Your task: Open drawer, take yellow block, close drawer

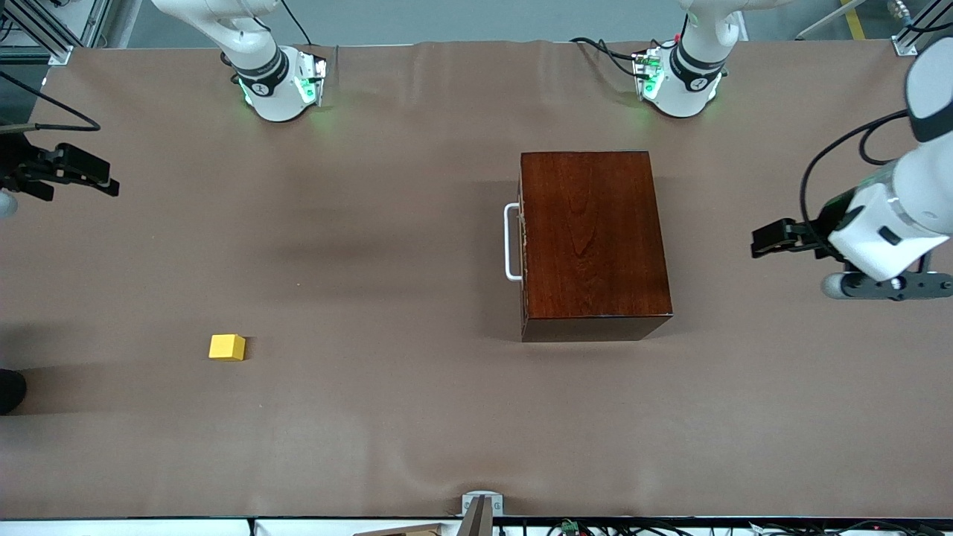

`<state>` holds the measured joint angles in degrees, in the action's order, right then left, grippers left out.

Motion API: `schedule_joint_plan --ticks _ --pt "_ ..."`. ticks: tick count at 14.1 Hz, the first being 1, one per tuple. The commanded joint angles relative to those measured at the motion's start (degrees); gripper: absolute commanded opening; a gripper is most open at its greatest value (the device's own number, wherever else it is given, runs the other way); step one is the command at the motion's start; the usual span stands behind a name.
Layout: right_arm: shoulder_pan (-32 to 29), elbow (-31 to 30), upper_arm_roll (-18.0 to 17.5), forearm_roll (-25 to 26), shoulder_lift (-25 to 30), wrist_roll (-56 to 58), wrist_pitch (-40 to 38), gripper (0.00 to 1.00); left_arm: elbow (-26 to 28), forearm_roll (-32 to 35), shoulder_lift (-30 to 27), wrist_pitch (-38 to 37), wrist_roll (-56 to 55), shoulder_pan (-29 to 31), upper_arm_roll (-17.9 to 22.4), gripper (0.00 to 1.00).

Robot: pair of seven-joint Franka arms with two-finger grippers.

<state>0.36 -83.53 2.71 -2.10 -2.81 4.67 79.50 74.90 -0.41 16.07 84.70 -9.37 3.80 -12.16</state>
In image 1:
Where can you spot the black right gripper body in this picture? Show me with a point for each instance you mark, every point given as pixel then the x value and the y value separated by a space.
pixel 16 164

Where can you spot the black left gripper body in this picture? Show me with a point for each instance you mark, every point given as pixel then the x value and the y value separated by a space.
pixel 825 222

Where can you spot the yellow block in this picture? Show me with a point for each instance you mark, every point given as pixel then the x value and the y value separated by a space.
pixel 225 348

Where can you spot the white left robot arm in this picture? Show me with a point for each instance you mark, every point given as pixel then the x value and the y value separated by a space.
pixel 923 186

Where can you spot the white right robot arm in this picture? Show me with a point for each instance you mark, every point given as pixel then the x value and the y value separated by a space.
pixel 275 82

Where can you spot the dark red wooden cabinet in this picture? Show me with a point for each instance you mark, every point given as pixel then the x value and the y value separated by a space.
pixel 595 238

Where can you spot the yellow floor tape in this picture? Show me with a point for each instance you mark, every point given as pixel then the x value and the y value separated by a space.
pixel 855 22

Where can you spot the black shoe tip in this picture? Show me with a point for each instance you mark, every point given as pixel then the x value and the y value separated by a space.
pixel 9 391

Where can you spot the green plug connector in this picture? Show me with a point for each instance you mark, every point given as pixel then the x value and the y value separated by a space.
pixel 569 526

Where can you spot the brown table cover cloth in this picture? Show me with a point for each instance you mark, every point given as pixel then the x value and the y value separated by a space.
pixel 372 409

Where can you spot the aluminium frame profile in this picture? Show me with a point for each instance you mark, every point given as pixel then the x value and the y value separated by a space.
pixel 59 50
pixel 912 41

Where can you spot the grey metal clamp bracket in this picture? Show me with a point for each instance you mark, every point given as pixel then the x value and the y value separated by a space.
pixel 482 506

